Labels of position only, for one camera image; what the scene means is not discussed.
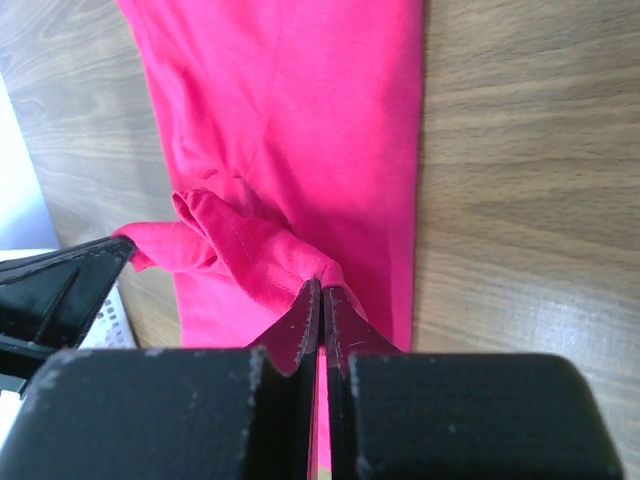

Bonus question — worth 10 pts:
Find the pink t shirt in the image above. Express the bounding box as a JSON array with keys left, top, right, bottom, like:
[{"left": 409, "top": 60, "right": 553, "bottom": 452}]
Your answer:
[{"left": 112, "top": 0, "right": 426, "bottom": 471}]

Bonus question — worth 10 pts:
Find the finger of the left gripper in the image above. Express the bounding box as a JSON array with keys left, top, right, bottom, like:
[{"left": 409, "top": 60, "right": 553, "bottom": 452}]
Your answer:
[{"left": 1, "top": 237, "right": 135, "bottom": 350}]

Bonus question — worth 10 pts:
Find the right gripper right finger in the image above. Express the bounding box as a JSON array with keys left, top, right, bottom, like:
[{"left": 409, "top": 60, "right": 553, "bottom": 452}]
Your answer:
[{"left": 323, "top": 287, "right": 624, "bottom": 479}]

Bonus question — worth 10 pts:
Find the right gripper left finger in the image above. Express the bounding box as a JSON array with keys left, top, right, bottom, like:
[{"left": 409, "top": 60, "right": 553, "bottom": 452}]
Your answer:
[{"left": 1, "top": 280, "right": 321, "bottom": 479}]

